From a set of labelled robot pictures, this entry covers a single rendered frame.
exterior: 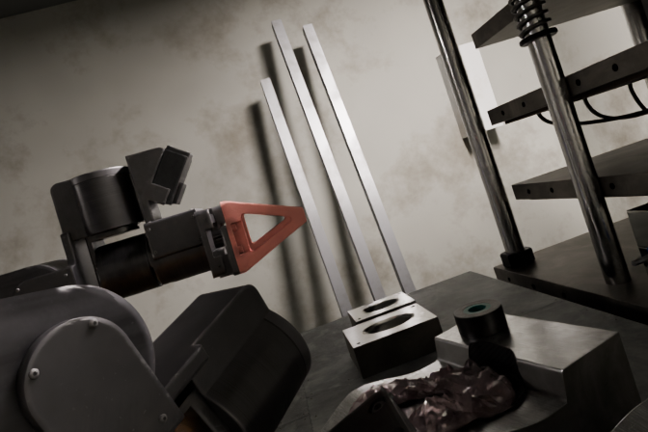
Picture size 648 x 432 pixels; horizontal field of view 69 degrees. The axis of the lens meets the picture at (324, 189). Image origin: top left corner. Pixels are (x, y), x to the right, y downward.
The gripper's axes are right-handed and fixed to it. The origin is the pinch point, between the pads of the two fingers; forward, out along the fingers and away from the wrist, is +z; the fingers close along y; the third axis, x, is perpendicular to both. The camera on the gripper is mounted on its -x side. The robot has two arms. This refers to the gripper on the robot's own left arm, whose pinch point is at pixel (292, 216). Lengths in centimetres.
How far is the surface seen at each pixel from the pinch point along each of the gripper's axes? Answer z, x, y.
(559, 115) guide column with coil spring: 71, -2, 51
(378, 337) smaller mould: 14, 33, 51
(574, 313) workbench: 54, 39, 41
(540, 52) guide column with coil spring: 71, -18, 50
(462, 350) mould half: 21.2, 29.3, 22.1
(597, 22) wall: 229, -51, 207
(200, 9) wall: -1, -136, 253
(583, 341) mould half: 33.1, 28.0, 8.3
